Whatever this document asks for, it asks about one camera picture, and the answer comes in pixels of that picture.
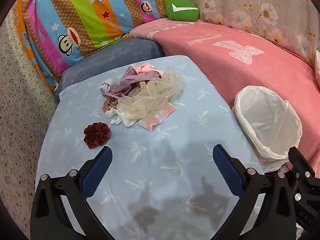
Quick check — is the colourful monkey print pillow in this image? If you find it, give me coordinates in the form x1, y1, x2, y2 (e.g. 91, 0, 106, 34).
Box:
11, 0, 173, 93

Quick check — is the rolled grey sock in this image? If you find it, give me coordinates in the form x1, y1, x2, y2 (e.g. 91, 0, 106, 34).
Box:
100, 79, 115, 92

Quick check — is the dark red velvet scrunchie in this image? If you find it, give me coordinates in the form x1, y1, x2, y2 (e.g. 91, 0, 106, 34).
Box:
83, 122, 111, 150

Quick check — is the beige tulle mesh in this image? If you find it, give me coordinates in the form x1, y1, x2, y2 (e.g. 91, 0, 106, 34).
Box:
117, 66, 184, 121

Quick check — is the mauve purple garment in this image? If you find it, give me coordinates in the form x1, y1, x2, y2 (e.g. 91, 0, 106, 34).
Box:
100, 66, 163, 99

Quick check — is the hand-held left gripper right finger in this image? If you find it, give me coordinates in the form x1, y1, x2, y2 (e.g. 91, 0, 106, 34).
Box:
212, 144, 297, 240

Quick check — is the light blue palm-print tablecloth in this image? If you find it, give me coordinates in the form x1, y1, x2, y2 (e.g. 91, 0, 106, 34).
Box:
35, 55, 265, 240

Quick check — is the green pillow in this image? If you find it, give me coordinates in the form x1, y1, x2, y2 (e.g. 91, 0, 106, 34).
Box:
165, 0, 200, 21

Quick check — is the pink cloth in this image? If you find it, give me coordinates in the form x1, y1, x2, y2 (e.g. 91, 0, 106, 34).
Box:
132, 64, 159, 76

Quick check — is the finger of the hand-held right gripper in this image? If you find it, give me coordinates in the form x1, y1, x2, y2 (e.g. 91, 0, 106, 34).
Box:
288, 146, 320, 193

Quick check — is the bin with white plastic bag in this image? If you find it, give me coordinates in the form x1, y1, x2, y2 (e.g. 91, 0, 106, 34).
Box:
232, 85, 303, 173

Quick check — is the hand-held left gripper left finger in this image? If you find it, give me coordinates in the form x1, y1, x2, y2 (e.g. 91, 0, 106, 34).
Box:
30, 146, 120, 240

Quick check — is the blue-grey cushion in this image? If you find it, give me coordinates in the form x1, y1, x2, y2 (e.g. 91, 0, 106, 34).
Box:
54, 38, 165, 100

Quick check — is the floral sheer cloth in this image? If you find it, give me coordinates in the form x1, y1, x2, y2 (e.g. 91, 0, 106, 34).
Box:
167, 0, 320, 65

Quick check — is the pink blanket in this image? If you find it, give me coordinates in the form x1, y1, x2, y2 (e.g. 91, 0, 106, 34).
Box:
129, 19, 320, 167

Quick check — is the white cloth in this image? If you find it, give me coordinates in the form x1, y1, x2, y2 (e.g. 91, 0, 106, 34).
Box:
105, 107, 139, 128

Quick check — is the brown scrunchie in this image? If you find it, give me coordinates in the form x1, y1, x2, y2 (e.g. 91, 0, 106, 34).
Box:
101, 98, 121, 113

